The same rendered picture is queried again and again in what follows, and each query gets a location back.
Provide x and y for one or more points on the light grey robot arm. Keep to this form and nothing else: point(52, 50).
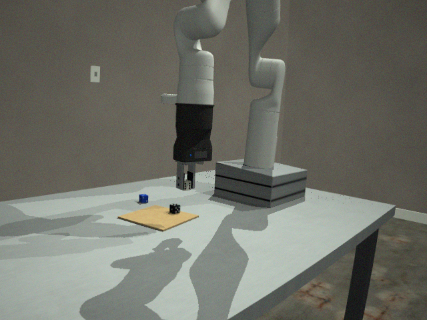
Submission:
point(207, 20)

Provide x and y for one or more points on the blue die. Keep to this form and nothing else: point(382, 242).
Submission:
point(143, 198)

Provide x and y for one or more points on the tan flat square mat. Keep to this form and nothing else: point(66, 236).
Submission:
point(157, 217)

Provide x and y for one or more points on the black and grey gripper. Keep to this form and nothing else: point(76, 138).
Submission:
point(194, 115)

